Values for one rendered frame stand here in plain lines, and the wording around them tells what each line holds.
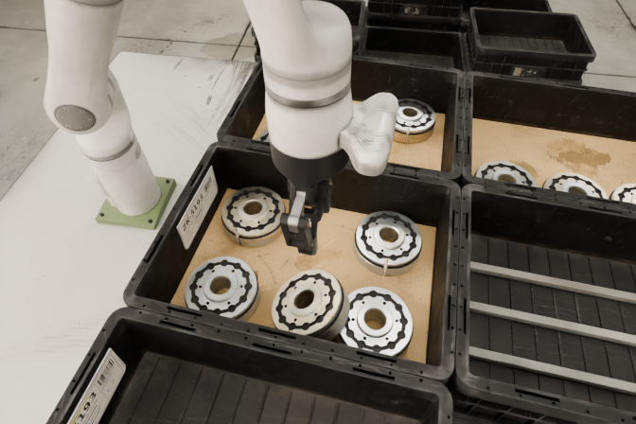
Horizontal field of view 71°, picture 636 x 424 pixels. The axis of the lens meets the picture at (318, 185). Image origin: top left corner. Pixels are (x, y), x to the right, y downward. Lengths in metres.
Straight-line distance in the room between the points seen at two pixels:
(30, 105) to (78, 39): 2.07
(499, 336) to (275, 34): 0.52
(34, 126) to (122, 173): 1.73
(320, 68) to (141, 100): 0.98
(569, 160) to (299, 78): 0.71
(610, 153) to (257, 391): 0.77
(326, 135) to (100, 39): 0.39
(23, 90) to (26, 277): 1.96
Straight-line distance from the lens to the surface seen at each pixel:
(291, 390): 0.62
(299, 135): 0.36
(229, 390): 0.63
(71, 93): 0.72
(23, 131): 2.58
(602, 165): 0.98
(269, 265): 0.70
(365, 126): 0.38
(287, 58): 0.32
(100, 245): 0.97
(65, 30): 0.66
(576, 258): 0.81
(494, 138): 0.95
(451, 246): 0.62
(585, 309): 0.77
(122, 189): 0.90
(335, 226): 0.74
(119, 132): 0.83
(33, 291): 0.97
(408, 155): 0.86
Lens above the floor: 1.42
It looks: 48 degrees down
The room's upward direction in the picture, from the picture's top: straight up
